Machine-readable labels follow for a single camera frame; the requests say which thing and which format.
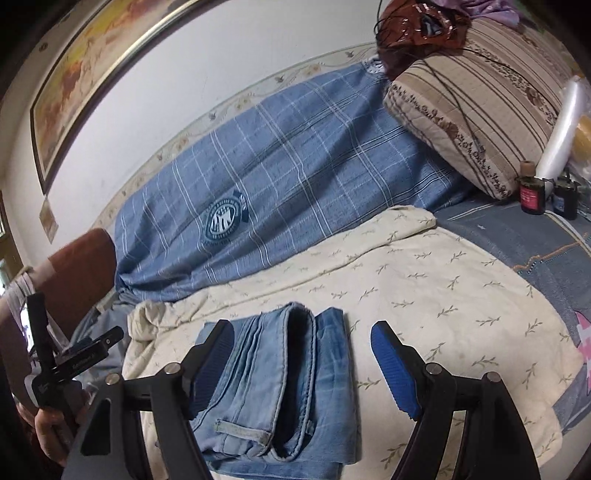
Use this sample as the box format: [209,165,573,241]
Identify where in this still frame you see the blue denim jeans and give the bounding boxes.
[191,303,359,479]

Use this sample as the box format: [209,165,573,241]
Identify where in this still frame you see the person's left hand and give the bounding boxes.
[15,400,75,467]

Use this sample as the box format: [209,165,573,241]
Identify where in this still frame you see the cream leaf-print bedsheet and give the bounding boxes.
[123,207,583,479]

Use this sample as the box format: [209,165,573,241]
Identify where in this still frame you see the brown wooden headboard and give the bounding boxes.
[31,228,116,340]

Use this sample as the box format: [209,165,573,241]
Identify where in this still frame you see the wooden framed window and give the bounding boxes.
[0,195,23,293]

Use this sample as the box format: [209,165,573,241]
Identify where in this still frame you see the dark red-label bottle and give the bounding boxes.
[518,161,546,215]

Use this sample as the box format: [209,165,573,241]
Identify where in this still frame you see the dark blue-label bottle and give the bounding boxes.
[552,171,578,220]

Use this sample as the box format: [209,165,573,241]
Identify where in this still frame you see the white plastic roll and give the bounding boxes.
[536,76,588,181]

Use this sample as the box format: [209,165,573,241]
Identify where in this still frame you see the striped beige pillow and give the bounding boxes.
[384,19,574,200]

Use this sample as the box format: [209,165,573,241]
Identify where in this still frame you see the reddish-brown plastic bag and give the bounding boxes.
[375,1,471,81]

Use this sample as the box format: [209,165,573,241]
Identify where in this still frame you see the purple cloth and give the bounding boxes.
[436,0,521,28]

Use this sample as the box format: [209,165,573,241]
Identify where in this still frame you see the black cable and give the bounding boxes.
[375,8,509,153]

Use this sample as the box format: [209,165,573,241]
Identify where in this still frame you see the framed wall painting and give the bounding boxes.
[29,0,208,194]

